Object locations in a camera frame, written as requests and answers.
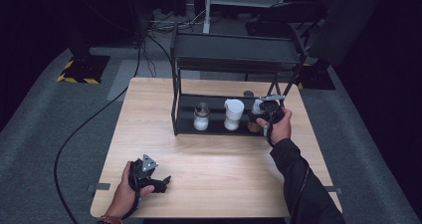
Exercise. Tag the grey curtain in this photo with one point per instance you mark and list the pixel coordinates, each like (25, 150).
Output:
(348, 21)

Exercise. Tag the round dark table grommet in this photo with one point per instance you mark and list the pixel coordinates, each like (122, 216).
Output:
(248, 93)

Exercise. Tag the glass shaker with grey lid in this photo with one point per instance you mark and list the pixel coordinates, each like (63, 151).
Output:
(201, 117)

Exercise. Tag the black yellow-striped stand base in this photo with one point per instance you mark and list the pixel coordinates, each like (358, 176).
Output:
(84, 68)
(316, 78)

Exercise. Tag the person's right hand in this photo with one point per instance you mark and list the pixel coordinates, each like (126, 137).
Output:
(280, 129)

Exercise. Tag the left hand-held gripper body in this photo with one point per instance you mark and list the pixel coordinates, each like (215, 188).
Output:
(141, 176)

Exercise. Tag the white-lidded jar with brown powder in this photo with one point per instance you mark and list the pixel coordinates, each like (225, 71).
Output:
(254, 108)

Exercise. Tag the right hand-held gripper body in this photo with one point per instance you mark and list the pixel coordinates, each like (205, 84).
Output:
(273, 111)

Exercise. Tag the grey tape tab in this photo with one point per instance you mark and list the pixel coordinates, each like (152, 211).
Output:
(335, 190)
(101, 186)

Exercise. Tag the person's left hand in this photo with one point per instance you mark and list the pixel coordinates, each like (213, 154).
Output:
(122, 195)

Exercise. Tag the black metal two-tier rack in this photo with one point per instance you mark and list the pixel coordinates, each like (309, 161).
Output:
(232, 48)

